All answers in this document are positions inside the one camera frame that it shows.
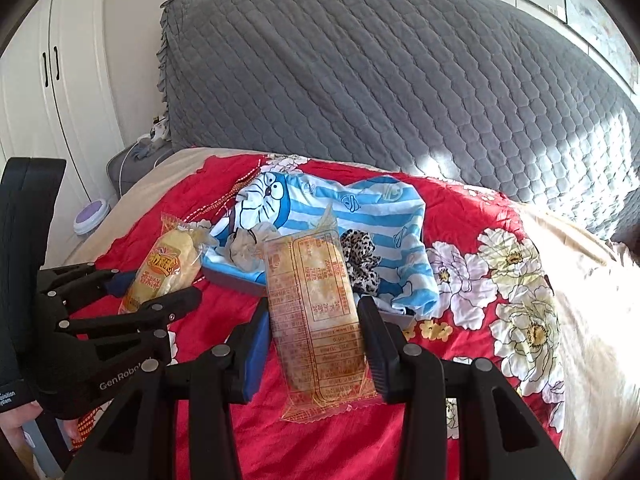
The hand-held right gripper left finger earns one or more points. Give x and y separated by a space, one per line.
255 355

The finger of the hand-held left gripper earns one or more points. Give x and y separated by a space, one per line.
170 305
117 286

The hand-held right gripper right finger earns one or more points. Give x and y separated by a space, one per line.
380 360

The yellow label bread packet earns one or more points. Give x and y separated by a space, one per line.
160 265

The clear bread packet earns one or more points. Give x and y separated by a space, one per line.
315 310

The beige sheer hair scrunchie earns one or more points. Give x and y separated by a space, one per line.
247 247

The leopard print hair scrunchie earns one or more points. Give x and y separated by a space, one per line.
357 255

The person's left hand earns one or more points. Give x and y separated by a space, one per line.
12 427

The purple white round container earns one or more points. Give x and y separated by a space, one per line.
91 215

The grey bedside stool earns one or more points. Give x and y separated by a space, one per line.
125 167

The small clutter on stool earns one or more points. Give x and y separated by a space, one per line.
155 137

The red floral blanket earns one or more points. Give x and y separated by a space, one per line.
475 220

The white wardrobe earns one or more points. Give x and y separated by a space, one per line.
50 85

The grey quilted headboard cover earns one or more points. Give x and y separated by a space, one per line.
375 70

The framed wall picture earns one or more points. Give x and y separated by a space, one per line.
595 15

